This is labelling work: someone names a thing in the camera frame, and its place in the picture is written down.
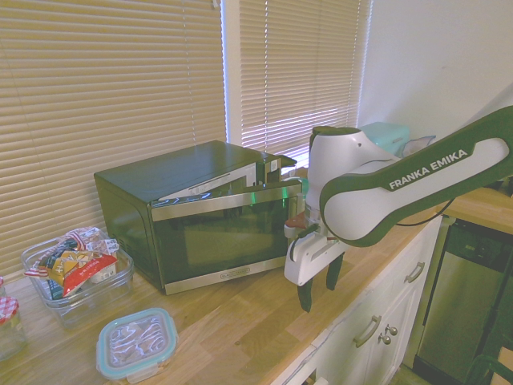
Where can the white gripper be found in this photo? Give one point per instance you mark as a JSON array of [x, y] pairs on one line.
[[308, 260]]

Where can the stainless glass microwave door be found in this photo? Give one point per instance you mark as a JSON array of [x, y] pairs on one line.
[[216, 244]]

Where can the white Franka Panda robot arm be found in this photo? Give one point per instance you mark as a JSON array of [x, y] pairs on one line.
[[352, 212]]

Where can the black microwave oven body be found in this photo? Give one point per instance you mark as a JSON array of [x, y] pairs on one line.
[[180, 164]]

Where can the white kitchen cabinet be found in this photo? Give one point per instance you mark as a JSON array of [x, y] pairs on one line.
[[384, 305]]

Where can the round metal cabinet knob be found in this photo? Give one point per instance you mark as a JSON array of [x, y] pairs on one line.
[[393, 330], [385, 339]]

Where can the stainless steel dishwasher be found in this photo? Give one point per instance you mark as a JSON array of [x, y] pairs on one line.
[[461, 297]]

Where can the teal bread box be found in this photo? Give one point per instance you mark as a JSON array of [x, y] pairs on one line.
[[386, 134]]

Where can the clear plastic bag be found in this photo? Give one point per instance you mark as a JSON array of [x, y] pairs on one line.
[[417, 144]]

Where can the glass container blue lid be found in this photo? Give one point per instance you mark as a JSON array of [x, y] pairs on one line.
[[136, 345]]

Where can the narrow beige window blind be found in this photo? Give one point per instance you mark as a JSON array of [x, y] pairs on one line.
[[296, 72]]

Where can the clear plastic storage bin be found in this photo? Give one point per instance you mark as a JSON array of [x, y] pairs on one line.
[[100, 297]]

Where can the red snack packet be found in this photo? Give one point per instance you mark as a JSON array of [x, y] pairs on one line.
[[86, 270]]

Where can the striped snack packet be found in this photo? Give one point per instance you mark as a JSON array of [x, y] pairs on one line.
[[82, 236]]

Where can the dark blue snack packet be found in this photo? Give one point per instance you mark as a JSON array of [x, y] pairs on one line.
[[54, 266]]

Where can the wide beige window blind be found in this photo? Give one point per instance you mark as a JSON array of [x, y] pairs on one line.
[[104, 120]]

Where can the glass jar red checkered lid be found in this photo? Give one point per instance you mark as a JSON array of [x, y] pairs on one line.
[[11, 333]]

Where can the green chair frame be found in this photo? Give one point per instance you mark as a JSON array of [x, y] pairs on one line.
[[481, 367]]

